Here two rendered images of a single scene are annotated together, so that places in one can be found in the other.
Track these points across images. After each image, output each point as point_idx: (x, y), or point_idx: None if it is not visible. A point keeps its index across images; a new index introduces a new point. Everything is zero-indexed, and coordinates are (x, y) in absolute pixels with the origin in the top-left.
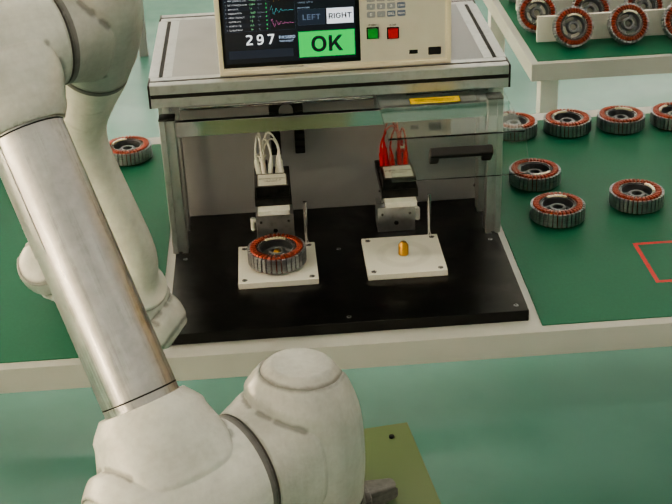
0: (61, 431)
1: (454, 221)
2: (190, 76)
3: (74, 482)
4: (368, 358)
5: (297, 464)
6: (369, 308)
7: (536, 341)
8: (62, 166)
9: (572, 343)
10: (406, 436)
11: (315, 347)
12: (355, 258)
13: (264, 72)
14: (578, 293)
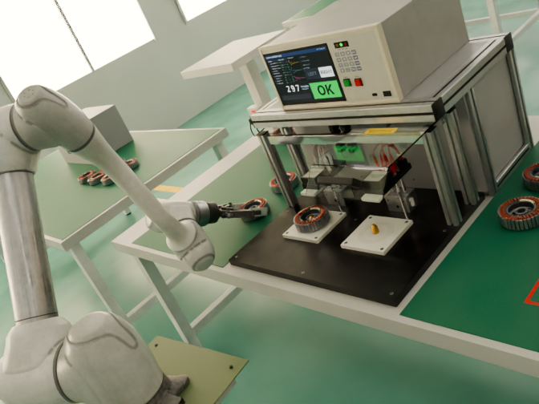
0: None
1: (440, 210)
2: (273, 109)
3: None
4: (303, 302)
5: (69, 381)
6: (318, 269)
7: (391, 325)
8: (3, 199)
9: (416, 335)
10: (237, 369)
11: (277, 287)
12: (354, 228)
13: (301, 107)
14: (454, 294)
